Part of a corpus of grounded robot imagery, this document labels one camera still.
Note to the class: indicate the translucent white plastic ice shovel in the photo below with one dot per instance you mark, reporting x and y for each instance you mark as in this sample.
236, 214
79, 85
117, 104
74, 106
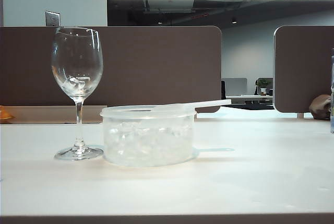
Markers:
216, 102

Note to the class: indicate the clear ice cube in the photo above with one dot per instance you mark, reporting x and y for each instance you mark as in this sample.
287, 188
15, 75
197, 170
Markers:
84, 82
70, 85

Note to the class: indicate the pile of ice cubes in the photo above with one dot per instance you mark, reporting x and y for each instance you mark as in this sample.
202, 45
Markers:
147, 143

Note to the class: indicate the clear wine glass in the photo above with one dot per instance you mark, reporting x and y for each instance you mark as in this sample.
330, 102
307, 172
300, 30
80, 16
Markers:
77, 145

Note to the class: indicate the clear round plastic container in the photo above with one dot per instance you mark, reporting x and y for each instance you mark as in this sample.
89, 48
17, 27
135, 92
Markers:
148, 117

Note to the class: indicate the wide brown desk partition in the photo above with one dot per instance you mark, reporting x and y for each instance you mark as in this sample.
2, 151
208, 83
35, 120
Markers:
156, 64

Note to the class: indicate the grey background screen panel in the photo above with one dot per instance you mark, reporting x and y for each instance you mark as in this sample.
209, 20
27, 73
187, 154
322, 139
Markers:
236, 86

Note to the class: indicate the white background desk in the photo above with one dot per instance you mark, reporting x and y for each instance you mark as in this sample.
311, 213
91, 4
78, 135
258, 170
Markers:
248, 99

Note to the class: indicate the green potted plant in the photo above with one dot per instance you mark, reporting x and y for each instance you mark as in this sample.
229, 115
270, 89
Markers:
263, 84

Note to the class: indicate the beige wooden desk panel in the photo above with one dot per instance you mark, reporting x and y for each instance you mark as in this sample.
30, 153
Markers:
47, 114

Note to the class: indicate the brown lumpy object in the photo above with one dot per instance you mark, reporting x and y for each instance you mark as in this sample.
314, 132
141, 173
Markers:
319, 106

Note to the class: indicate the grey wall switch plate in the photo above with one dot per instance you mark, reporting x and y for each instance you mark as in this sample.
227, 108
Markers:
52, 18

